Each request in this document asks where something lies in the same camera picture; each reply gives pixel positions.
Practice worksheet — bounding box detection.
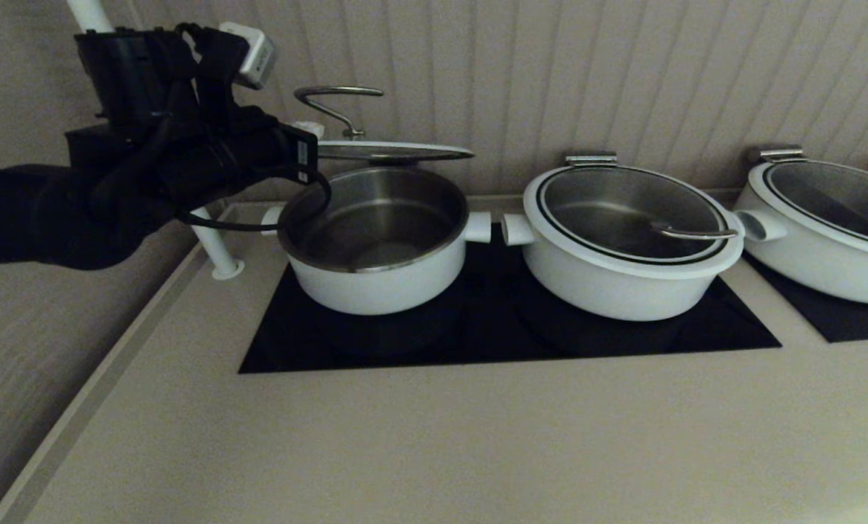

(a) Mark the glass lid with metal handle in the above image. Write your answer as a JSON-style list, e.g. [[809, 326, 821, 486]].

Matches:
[[745, 162, 868, 261], [293, 86, 476, 163], [522, 167, 746, 280]]

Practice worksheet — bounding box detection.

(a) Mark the white round pot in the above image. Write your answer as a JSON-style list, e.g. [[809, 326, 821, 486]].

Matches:
[[261, 168, 493, 317], [501, 211, 734, 322], [732, 186, 868, 306]]

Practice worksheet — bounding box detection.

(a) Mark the white support pole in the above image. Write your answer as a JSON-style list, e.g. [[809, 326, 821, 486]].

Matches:
[[66, 0, 246, 282]]

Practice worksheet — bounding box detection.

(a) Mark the small black glass cooktop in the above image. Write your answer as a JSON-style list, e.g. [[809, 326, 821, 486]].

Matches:
[[741, 251, 868, 344]]

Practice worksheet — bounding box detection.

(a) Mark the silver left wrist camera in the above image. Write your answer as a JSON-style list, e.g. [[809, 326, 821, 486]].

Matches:
[[219, 22, 276, 91]]

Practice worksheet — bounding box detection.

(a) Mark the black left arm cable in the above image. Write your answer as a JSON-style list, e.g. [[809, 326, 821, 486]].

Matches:
[[175, 167, 333, 233]]

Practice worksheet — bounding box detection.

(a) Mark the wide black glass cooktop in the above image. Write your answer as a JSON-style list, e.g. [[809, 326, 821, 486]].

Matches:
[[239, 224, 781, 374]]

